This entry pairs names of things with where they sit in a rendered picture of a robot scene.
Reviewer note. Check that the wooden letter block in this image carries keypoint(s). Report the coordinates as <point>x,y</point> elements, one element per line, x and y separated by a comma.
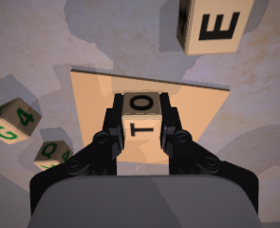
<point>211,26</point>
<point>141,116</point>
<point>52,153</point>
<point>17,121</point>

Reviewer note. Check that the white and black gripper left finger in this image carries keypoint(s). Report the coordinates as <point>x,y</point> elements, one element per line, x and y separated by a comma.
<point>99,158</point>

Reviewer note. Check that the tan flat mat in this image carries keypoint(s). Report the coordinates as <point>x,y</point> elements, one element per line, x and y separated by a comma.
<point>94,92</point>

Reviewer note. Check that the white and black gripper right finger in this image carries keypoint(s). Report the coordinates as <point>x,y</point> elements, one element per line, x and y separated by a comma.
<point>187,157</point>

